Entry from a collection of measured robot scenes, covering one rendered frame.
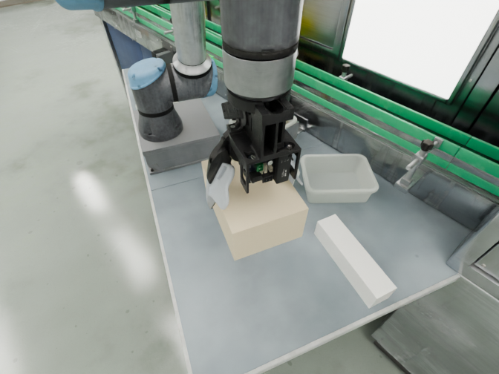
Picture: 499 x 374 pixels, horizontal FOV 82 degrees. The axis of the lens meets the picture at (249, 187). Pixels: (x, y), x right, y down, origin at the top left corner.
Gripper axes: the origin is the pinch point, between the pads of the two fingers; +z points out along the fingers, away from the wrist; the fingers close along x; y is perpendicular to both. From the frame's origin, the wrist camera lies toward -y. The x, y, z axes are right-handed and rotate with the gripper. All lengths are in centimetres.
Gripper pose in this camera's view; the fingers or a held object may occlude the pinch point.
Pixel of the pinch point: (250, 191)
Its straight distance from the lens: 47.9
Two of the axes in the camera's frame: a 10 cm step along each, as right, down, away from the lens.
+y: 3.8, 6.9, -6.2
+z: 0.0, 6.7, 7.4
